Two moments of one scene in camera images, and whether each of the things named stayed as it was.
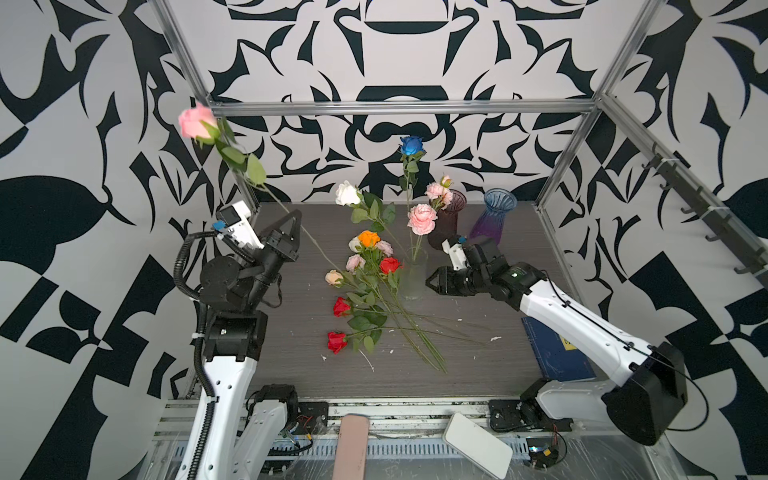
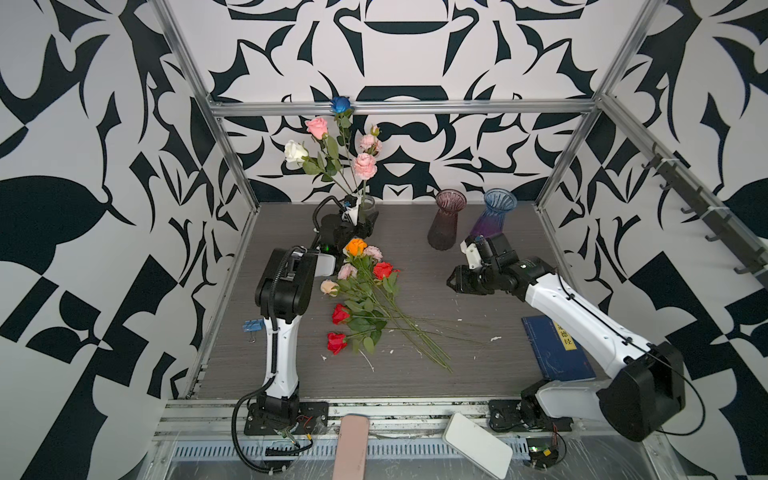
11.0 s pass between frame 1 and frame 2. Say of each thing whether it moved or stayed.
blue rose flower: moved
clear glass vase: moved
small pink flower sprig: moved
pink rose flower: moved
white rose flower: moved
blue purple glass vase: stayed
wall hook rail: stayed
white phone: stayed
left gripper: moved
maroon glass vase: stayed
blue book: stayed
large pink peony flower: moved
